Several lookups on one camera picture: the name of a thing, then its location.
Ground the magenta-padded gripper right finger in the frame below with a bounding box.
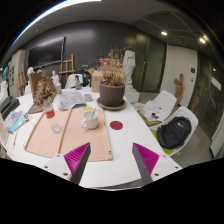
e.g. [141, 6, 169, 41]
[131, 142, 183, 186]

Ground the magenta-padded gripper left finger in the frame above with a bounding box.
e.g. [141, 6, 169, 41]
[42, 142, 92, 185]

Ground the clear red-labelled water bottle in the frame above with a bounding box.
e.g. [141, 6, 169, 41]
[42, 94, 62, 134]

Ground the beige wooden board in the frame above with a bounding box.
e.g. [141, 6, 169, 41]
[24, 109, 73, 158]
[58, 108, 113, 162]

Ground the black backpack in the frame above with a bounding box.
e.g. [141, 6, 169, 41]
[156, 115, 193, 150]

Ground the white ceramic mug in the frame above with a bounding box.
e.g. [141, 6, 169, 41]
[80, 109, 100, 130]

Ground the flat round red coaster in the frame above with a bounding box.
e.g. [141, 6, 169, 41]
[109, 120, 124, 131]

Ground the stack of papers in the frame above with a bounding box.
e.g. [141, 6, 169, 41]
[139, 99, 166, 123]

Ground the printed newspaper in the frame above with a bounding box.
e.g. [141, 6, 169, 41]
[58, 89, 87, 110]

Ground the white plastic chair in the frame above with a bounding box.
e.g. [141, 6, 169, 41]
[138, 90, 178, 128]

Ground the white chair with green cushion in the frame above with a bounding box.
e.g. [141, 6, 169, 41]
[149, 105, 199, 157]

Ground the grey plant saucer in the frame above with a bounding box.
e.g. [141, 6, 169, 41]
[95, 97, 127, 112]

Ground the colourful painted book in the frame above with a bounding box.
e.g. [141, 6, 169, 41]
[3, 109, 25, 134]

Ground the small green-labelled bottle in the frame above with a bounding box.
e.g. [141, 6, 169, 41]
[55, 81, 63, 95]

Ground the grey pot with dried plant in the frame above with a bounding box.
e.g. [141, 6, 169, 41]
[98, 48, 127, 108]

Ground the dark spray bottle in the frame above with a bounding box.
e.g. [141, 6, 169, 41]
[74, 74, 82, 91]

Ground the white chair behind table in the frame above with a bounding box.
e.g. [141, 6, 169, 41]
[64, 73, 84, 90]

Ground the brown wooden figure statue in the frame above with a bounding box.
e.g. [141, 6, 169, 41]
[173, 73, 185, 107]

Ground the brown cardboard box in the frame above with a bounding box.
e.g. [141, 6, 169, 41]
[87, 67, 105, 94]

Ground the small white plaster bust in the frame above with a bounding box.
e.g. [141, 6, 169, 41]
[50, 70, 61, 87]

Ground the black desktop device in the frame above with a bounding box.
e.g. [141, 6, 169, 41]
[0, 95, 21, 120]

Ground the wooden easel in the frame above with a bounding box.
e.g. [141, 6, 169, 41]
[58, 53, 76, 84]

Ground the tall white plaster statue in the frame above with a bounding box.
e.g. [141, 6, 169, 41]
[121, 49, 140, 104]

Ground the white shelf unit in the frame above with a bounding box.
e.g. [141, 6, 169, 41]
[8, 49, 27, 98]

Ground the black wall screen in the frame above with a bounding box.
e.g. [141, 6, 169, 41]
[27, 36, 65, 69]

